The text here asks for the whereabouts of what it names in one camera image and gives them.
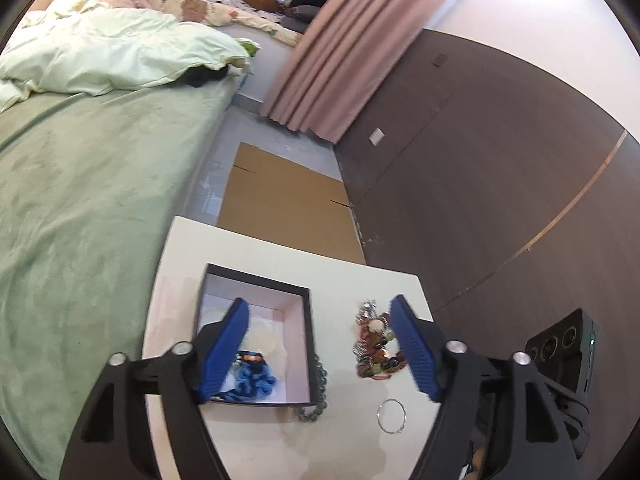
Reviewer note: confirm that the black jewelry box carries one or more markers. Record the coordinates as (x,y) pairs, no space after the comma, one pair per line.
(299,360)

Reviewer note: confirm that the printed cream blanket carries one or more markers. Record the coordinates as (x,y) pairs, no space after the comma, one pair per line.
(235,15)

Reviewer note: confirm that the white table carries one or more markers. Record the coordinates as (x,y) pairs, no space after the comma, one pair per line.
(350,285)

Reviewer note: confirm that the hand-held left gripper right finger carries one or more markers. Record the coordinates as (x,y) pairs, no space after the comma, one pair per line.
(416,357)

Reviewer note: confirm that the flat cardboard sheet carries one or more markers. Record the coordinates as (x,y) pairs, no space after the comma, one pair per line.
(285,210)

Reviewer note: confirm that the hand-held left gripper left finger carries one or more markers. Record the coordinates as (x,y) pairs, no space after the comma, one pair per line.
(222,360)

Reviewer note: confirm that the bed with green sheet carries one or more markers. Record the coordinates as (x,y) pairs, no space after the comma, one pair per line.
(90,220)

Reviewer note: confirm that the dark cloth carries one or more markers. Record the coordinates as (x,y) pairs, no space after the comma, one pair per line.
(202,77)

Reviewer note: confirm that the pale yellow duvet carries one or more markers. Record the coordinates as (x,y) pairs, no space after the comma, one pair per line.
(110,50)

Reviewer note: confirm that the white wall socket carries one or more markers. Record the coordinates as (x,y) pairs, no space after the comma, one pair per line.
(377,136)

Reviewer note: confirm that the dark cushion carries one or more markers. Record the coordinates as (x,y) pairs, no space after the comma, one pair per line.
(300,12)

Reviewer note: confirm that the thin silver bangle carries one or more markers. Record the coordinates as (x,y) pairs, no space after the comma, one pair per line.
(379,416)

